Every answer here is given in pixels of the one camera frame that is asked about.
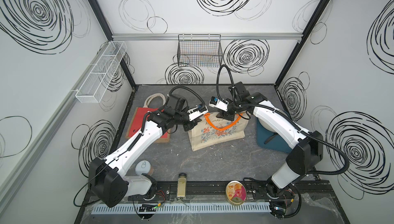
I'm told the black wire wall basket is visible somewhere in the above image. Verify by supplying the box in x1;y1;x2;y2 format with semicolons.
176;34;223;68

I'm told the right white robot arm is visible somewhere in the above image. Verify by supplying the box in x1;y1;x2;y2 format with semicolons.
209;82;323;198

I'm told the white round can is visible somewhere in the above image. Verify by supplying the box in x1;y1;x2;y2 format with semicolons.
135;160;153;176

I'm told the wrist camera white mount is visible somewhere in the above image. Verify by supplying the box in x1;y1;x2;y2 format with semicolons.
186;104;208;121
209;96;229;112

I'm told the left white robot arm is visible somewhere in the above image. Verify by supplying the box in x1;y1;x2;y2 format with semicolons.
88;94;207;208

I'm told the white slotted cable duct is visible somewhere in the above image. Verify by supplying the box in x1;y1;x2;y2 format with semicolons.
92;202;271;215

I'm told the gold bottle with black cap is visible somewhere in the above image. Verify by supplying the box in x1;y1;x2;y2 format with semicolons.
176;173;187;199

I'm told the teal plastic tray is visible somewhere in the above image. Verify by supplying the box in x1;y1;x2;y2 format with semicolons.
257;119;292;153

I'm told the white wire wall shelf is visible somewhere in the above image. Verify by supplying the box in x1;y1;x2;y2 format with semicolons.
76;41;127;104

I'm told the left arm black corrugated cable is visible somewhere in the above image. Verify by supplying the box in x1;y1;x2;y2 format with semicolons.
168;85;206;108

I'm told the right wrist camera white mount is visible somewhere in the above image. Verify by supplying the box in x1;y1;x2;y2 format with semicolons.
209;96;229;112

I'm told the red Christmas jute bag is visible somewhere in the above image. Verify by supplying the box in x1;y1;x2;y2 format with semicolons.
125;93;166;139

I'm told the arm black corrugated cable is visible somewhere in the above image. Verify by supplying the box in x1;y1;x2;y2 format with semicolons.
216;64;350;176
168;85;206;108

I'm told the round candy tin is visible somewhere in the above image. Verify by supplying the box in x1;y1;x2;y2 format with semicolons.
225;181;247;205

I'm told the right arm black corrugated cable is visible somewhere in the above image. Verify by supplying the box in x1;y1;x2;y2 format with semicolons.
216;64;350;176

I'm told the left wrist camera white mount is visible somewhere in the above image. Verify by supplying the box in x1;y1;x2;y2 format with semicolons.
186;104;208;121

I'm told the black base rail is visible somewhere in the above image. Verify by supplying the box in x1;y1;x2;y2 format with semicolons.
86;179;333;202

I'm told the cream floral canvas tote bag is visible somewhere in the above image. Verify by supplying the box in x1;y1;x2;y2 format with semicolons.
188;112;248;151

